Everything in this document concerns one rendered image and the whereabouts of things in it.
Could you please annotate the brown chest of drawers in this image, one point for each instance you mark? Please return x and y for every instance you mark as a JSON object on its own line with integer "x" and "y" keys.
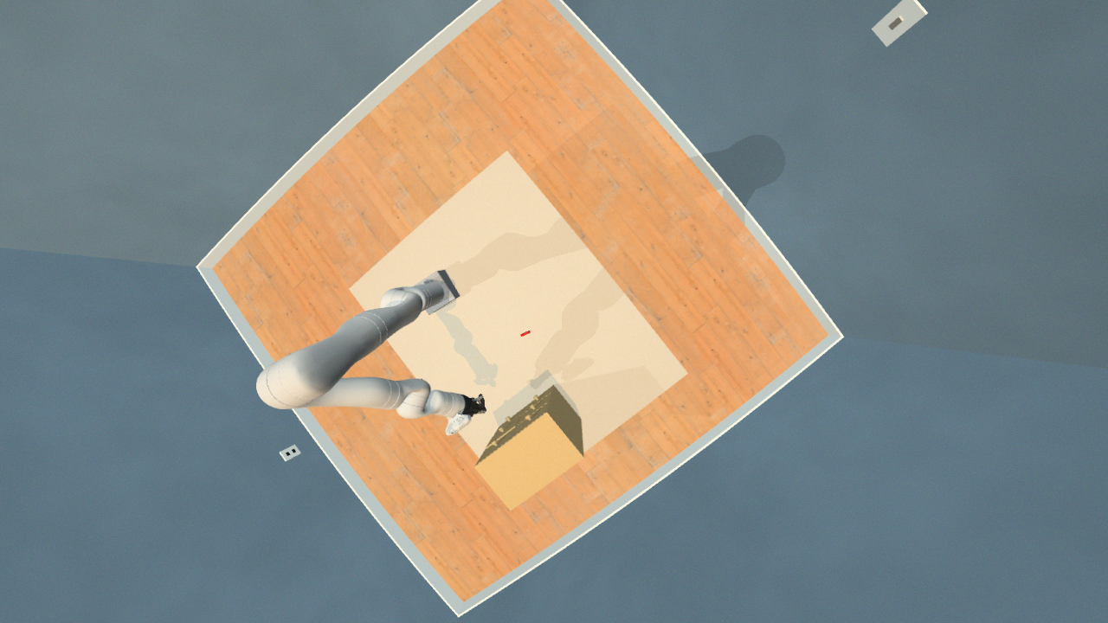
{"x": 537, "y": 455}

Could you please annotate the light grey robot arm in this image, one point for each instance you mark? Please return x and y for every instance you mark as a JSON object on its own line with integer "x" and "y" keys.
{"x": 300, "y": 378}

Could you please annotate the tan wooden drawer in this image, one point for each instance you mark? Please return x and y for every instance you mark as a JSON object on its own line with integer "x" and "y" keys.
{"x": 508, "y": 420}
{"x": 538, "y": 398}
{"x": 495, "y": 445}
{"x": 503, "y": 431}
{"x": 534, "y": 408}
{"x": 530, "y": 419}

